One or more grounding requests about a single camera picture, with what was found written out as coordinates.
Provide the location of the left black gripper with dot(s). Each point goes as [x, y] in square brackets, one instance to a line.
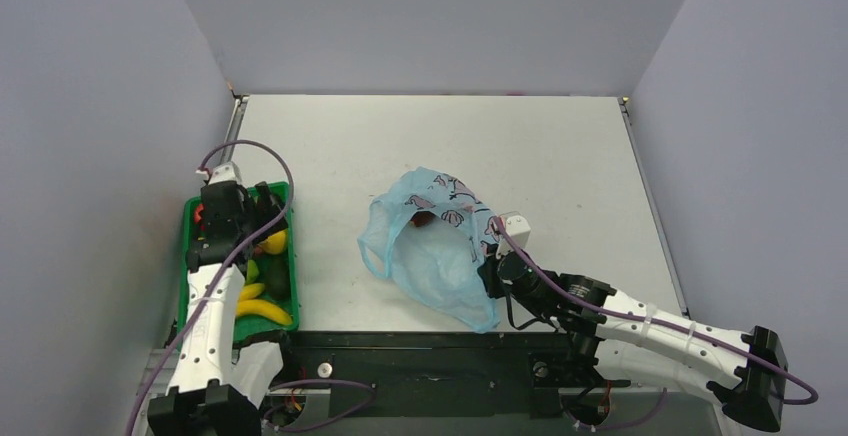
[270, 209]

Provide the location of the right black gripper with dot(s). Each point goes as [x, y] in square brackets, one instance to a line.
[494, 273]

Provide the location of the green avocado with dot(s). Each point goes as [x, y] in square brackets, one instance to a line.
[277, 278]

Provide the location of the light blue plastic bag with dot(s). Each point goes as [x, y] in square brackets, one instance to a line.
[435, 265]

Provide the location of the dark red apple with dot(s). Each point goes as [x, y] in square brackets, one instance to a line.
[421, 219]

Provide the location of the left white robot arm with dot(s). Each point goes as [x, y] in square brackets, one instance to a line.
[208, 394]

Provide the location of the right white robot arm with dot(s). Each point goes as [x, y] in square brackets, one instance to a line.
[618, 338]

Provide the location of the yellow pear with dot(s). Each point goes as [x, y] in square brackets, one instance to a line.
[275, 244]

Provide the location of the green lime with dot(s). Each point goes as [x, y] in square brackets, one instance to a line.
[252, 272]

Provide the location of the yellow banana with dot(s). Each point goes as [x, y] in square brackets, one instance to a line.
[264, 309]
[252, 291]

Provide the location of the green plastic tray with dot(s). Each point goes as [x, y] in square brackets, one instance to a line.
[246, 327]

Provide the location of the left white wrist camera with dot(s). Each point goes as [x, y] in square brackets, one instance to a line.
[227, 172]

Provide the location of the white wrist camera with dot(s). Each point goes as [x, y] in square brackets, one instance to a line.
[227, 172]
[517, 228]

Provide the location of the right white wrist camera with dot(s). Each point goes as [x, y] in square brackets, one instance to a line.
[517, 228]

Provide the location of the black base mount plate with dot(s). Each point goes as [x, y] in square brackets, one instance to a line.
[433, 374]

